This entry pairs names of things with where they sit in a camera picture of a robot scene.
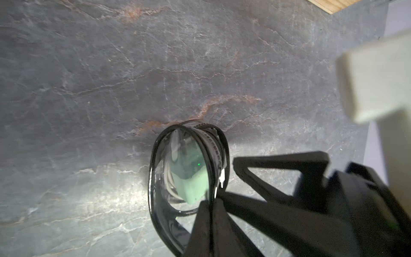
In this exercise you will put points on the wooden rack frame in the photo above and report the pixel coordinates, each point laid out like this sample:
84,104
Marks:
332,6

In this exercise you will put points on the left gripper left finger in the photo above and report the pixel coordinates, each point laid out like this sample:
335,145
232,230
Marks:
215,233

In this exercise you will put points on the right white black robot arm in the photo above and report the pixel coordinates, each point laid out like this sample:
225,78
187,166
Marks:
375,85

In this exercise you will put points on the green charger adapter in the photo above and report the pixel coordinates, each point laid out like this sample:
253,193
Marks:
189,171

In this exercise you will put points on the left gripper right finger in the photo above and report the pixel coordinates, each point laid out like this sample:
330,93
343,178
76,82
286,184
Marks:
284,192

